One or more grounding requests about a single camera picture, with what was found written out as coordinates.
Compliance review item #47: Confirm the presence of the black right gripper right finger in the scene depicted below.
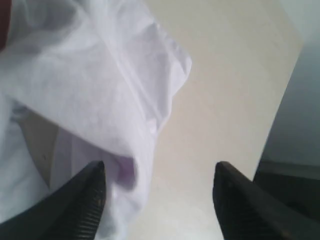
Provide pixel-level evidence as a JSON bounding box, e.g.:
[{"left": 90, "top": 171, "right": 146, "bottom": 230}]
[{"left": 212, "top": 161, "right": 320, "bottom": 240}]

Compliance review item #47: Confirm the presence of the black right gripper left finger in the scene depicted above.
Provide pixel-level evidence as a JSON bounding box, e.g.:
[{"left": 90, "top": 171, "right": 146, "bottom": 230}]
[{"left": 0, "top": 161, "right": 106, "bottom": 240}]

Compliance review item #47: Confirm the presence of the white t-shirt red lettering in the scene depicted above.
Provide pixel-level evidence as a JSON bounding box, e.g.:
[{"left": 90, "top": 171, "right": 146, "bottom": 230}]
[{"left": 0, "top": 0, "right": 192, "bottom": 240}]

